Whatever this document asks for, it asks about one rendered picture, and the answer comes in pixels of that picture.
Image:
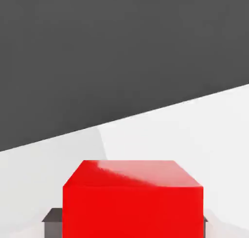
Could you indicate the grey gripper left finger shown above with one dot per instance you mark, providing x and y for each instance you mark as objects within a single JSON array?
[{"x": 53, "y": 224}]

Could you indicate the small red cube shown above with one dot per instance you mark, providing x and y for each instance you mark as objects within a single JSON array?
[{"x": 132, "y": 206}]

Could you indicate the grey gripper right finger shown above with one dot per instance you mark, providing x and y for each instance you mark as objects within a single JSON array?
[{"x": 205, "y": 229}]

